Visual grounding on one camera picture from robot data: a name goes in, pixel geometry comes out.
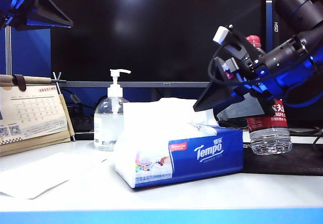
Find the metal calendar stand rod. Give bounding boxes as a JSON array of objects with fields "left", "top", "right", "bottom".
[{"left": 52, "top": 72, "right": 76, "bottom": 142}]

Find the clear alcohol pump bottle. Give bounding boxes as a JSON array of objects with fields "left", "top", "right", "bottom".
[{"left": 93, "top": 69, "right": 132, "bottom": 151}]

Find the black keyboard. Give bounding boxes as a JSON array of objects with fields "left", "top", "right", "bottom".
[{"left": 70, "top": 115, "right": 95, "bottom": 134}]

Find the beige desk calendar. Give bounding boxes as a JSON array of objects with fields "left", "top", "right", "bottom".
[{"left": 0, "top": 84, "right": 73, "bottom": 158}]

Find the black mouse mat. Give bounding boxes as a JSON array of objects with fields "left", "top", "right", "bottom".
[{"left": 242, "top": 143, "right": 323, "bottom": 176}]

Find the large black monitor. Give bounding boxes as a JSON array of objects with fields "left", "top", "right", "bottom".
[{"left": 49, "top": 0, "right": 267, "bottom": 88}]

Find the black desk cable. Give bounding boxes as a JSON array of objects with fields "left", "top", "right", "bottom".
[{"left": 290, "top": 127, "right": 323, "bottom": 145}]

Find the blue Tempo tissue pack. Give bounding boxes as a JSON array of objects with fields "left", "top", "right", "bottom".
[{"left": 114, "top": 123, "right": 244, "bottom": 189}]

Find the black right camera cable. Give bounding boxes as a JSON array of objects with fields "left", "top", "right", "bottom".
[{"left": 207, "top": 41, "right": 316, "bottom": 87}]

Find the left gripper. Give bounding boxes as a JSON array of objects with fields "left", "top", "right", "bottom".
[{"left": 0, "top": 0, "right": 74, "bottom": 30}]

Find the red-capped plastic water bottle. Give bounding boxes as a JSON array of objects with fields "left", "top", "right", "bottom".
[{"left": 246, "top": 35, "right": 293, "bottom": 156}]

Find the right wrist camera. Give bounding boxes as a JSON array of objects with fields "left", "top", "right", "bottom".
[{"left": 212, "top": 25, "right": 234, "bottom": 46}]

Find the black HSD monitor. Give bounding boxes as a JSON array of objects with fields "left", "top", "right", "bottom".
[{"left": 272, "top": 0, "right": 323, "bottom": 129}]

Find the flat white paper sheet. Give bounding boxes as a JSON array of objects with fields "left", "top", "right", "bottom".
[{"left": 0, "top": 152, "right": 109, "bottom": 200}]

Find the black right camera bracket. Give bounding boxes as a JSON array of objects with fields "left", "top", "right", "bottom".
[{"left": 223, "top": 24, "right": 263, "bottom": 70}]

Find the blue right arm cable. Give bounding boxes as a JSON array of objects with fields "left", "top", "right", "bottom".
[{"left": 284, "top": 81, "right": 323, "bottom": 108}]

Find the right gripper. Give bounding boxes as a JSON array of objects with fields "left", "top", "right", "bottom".
[{"left": 193, "top": 54, "right": 289, "bottom": 121}]

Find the wooden pen with brown strap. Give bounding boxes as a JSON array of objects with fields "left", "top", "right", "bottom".
[{"left": 0, "top": 74, "right": 67, "bottom": 91}]

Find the black cable with ferrite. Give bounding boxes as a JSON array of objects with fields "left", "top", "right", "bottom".
[{"left": 62, "top": 89, "right": 109, "bottom": 110}]

